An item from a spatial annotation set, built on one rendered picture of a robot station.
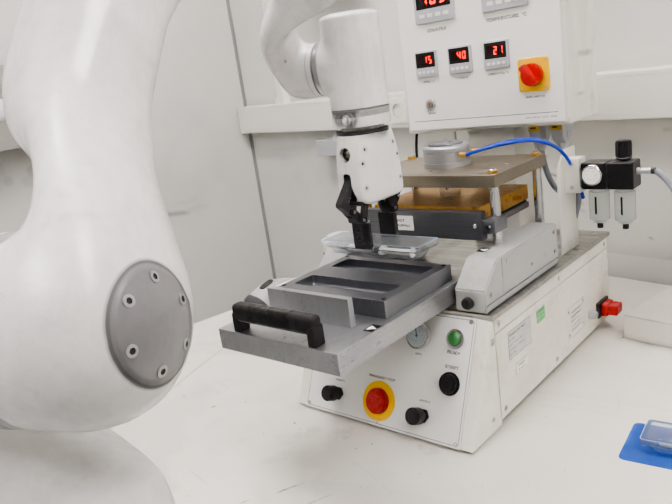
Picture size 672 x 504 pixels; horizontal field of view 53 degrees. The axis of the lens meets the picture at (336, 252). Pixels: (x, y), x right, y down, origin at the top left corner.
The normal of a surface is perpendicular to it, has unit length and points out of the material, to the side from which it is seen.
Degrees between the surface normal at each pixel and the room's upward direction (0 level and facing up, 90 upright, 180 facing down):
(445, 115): 90
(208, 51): 90
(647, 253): 90
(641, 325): 90
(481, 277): 40
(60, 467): 22
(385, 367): 65
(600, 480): 0
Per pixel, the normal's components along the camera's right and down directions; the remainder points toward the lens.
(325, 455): -0.14, -0.96
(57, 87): 0.21, -0.48
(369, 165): 0.69, 0.07
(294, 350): -0.65, 0.29
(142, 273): 0.83, -0.41
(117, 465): 0.24, -0.95
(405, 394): -0.64, -0.15
